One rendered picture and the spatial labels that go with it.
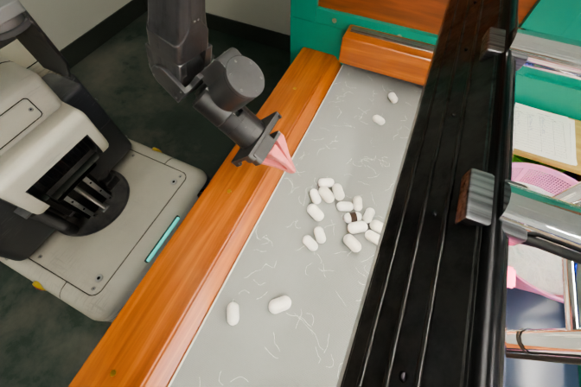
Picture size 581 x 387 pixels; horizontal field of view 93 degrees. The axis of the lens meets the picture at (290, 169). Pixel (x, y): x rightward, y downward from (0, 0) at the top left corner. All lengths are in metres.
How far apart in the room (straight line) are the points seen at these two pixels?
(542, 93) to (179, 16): 0.75
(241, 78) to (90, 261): 0.96
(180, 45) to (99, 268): 0.92
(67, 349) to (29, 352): 0.14
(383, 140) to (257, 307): 0.44
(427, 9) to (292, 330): 0.68
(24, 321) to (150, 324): 1.14
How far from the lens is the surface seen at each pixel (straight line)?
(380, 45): 0.71
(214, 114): 0.44
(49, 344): 1.55
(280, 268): 0.51
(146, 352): 0.52
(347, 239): 0.52
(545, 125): 0.83
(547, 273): 0.69
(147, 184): 1.23
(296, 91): 0.70
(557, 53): 0.29
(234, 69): 0.38
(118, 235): 1.18
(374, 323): 0.18
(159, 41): 0.41
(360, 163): 0.62
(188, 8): 0.38
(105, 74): 2.31
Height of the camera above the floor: 1.24
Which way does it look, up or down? 59 degrees down
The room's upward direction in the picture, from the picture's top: straight up
